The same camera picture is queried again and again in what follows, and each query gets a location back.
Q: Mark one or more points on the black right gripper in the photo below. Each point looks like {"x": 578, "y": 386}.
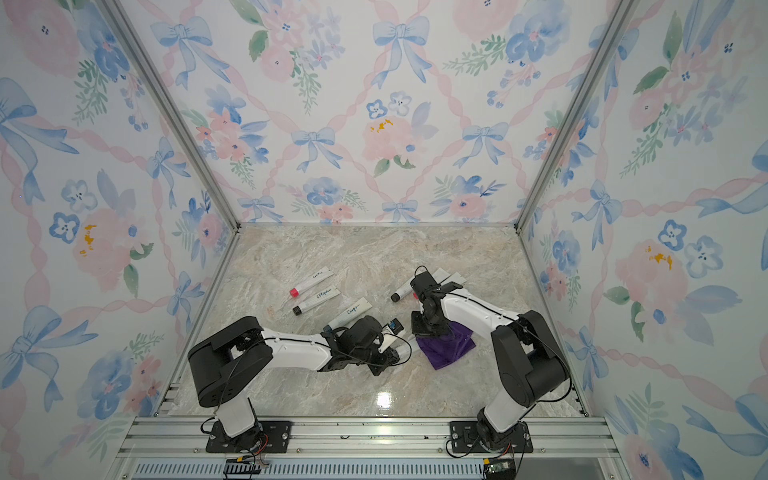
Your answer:
{"x": 419, "y": 331}

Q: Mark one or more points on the white toothpaste tube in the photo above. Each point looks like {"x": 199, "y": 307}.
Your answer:
{"x": 456, "y": 278}

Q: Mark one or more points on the white tube dark cap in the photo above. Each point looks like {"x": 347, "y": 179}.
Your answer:
{"x": 316, "y": 300}

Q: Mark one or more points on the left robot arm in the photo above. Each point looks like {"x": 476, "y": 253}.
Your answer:
{"x": 224, "y": 364}

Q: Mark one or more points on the white tube front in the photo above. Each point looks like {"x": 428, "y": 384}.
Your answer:
{"x": 405, "y": 348}

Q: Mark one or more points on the aluminium corner post left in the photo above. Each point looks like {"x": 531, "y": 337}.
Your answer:
{"x": 117, "y": 19}

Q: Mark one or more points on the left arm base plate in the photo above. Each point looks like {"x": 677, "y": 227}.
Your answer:
{"x": 264, "y": 437}

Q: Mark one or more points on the purple cloth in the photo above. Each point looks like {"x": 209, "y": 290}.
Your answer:
{"x": 448, "y": 349}

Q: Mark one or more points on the aluminium corner post right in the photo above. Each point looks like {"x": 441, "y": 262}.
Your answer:
{"x": 606, "y": 48}

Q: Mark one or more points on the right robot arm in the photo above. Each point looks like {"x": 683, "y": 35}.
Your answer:
{"x": 528, "y": 359}

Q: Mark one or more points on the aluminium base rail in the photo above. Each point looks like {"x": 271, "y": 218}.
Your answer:
{"x": 372, "y": 448}

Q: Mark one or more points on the white tube pink cap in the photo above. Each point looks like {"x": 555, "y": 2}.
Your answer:
{"x": 440, "y": 275}
{"x": 311, "y": 281}

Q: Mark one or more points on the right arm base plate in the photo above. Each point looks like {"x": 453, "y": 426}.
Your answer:
{"x": 469, "y": 437}

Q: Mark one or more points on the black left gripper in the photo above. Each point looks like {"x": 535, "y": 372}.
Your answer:
{"x": 385, "y": 360}

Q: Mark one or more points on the aluminium corner post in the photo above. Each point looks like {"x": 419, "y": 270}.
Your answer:
{"x": 117, "y": 19}
{"x": 606, "y": 48}

